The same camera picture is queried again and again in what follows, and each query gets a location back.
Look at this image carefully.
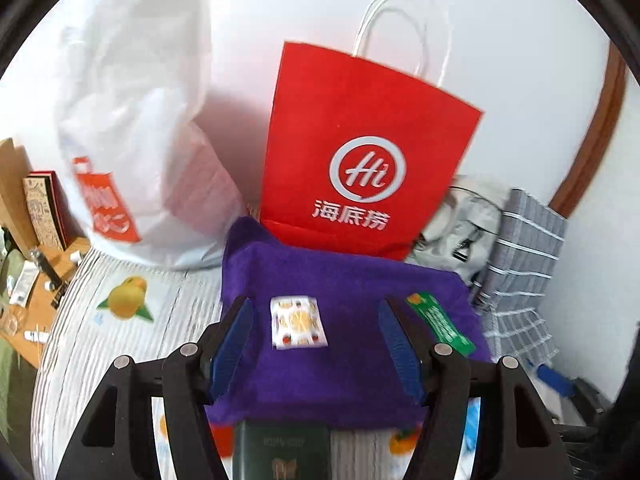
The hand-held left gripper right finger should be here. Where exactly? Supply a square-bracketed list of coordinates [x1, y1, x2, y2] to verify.
[377, 299, 576, 480]

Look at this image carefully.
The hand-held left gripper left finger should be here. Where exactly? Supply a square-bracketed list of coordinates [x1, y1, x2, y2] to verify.
[55, 296, 256, 480]

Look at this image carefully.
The white orange-print packet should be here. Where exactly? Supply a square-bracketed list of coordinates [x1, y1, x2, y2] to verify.
[270, 296, 330, 351]

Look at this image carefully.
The green packet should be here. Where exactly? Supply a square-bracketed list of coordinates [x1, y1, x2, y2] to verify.
[405, 292, 476, 358]

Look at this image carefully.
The purple towel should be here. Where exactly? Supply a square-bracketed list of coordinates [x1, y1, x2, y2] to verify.
[205, 216, 493, 431]

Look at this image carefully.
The fruit print bed sheet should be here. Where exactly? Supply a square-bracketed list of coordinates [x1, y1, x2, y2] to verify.
[32, 247, 501, 480]

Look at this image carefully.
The dark green box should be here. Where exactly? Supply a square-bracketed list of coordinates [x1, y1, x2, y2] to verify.
[232, 420, 332, 480]

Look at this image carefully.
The grey backpack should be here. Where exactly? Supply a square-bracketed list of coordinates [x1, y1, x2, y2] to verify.
[405, 175, 508, 306]

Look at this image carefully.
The grey checkered cloth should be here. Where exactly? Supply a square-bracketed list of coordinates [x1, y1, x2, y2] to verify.
[470, 187, 568, 366]

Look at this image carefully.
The wooden desk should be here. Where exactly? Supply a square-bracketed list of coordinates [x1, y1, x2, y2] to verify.
[0, 230, 93, 371]

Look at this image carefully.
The black desk gadget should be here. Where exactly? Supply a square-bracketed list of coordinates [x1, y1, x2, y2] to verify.
[29, 247, 67, 292]

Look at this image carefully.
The white tube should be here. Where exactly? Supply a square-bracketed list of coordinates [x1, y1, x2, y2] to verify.
[10, 262, 39, 307]

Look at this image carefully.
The green floral cloth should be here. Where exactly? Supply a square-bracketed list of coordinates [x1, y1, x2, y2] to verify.
[0, 240, 36, 461]

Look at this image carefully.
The patterned book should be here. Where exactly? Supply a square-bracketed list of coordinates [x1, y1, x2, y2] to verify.
[22, 170, 68, 252]

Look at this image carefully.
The red paper bag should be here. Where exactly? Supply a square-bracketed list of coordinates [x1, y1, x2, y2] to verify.
[259, 0, 485, 261]

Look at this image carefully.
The white plastic shopping bag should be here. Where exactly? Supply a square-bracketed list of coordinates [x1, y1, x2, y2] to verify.
[55, 0, 251, 273]

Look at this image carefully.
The wooden board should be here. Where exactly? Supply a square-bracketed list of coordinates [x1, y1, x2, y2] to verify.
[0, 137, 32, 256]

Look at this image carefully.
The brown wooden door frame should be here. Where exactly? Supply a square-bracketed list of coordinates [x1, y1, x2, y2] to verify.
[547, 40, 628, 221]

